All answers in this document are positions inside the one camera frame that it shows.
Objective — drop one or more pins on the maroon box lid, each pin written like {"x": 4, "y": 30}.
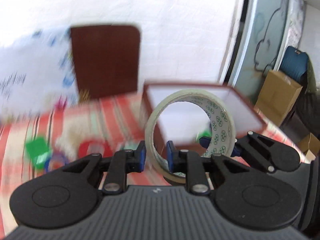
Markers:
{"x": 106, "y": 59}

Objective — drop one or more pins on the stacked brown cardboard boxes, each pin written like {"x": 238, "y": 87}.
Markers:
{"x": 277, "y": 96}

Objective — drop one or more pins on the floral white headboard panel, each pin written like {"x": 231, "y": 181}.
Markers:
{"x": 37, "y": 75}

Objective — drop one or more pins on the olive green hanging jacket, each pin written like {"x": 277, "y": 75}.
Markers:
{"x": 312, "y": 86}

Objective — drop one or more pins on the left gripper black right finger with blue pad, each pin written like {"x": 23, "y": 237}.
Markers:
{"x": 243, "y": 195}

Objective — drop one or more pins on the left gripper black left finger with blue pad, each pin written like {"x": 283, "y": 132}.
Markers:
{"x": 71, "y": 193}

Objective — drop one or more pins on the blue ring object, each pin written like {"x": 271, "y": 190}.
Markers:
{"x": 57, "y": 160}

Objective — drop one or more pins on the green small packet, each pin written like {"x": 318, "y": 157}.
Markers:
{"x": 38, "y": 152}

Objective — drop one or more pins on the maroon open storage box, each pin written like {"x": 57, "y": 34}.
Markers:
{"x": 181, "y": 122}

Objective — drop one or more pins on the blue chair back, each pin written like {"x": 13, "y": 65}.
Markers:
{"x": 295, "y": 64}

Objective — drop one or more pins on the red tape roll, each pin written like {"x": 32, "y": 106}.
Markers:
{"x": 94, "y": 146}

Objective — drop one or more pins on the glass door with cartoon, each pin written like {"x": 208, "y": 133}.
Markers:
{"x": 267, "y": 28}

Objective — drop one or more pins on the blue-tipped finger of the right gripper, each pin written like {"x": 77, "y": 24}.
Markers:
{"x": 265, "y": 154}

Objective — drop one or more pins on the clear packing tape roll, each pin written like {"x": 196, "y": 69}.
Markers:
{"x": 221, "y": 121}

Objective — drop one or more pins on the open cardboard box on floor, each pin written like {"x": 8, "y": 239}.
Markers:
{"x": 309, "y": 146}

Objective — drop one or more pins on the red plaid bed sheet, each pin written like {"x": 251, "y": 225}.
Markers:
{"x": 115, "y": 119}

